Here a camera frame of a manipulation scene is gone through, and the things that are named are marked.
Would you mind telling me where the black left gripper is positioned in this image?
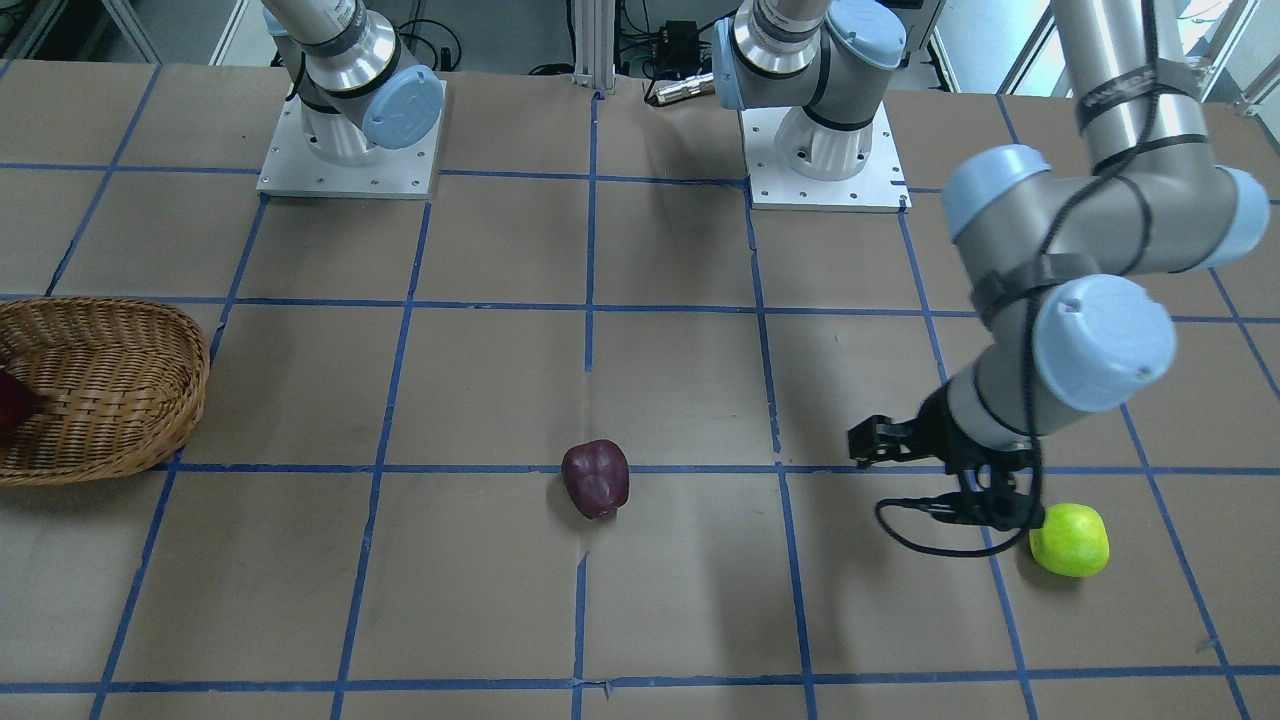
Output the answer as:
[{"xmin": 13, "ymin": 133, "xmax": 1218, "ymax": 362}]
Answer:
[{"xmin": 915, "ymin": 386, "xmax": 1046, "ymax": 530}]

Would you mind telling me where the green apple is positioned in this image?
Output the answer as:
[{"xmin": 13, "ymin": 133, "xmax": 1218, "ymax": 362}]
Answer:
[{"xmin": 1029, "ymin": 502, "xmax": 1110, "ymax": 578}]

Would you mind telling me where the dark purple apple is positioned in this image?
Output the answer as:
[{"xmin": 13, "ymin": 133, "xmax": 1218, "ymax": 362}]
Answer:
[{"xmin": 561, "ymin": 439, "xmax": 630, "ymax": 520}]

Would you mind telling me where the red striped apple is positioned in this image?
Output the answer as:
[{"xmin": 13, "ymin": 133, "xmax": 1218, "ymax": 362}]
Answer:
[{"xmin": 1, "ymin": 370, "xmax": 40, "ymax": 436}]

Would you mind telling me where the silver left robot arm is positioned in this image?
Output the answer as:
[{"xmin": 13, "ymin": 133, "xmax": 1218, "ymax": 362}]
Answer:
[{"xmin": 847, "ymin": 1, "xmax": 1271, "ymax": 537}]

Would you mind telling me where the woven wicker basket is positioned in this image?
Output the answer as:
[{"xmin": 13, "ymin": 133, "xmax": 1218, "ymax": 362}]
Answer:
[{"xmin": 1, "ymin": 297, "xmax": 211, "ymax": 487}]

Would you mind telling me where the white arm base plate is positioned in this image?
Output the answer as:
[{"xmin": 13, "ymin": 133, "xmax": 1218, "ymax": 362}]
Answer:
[
  {"xmin": 256, "ymin": 97, "xmax": 444, "ymax": 200},
  {"xmin": 739, "ymin": 104, "xmax": 913, "ymax": 213}
]

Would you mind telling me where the aluminium frame post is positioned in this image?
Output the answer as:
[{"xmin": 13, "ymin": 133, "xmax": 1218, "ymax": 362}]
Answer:
[{"xmin": 570, "ymin": 0, "xmax": 617, "ymax": 97}]

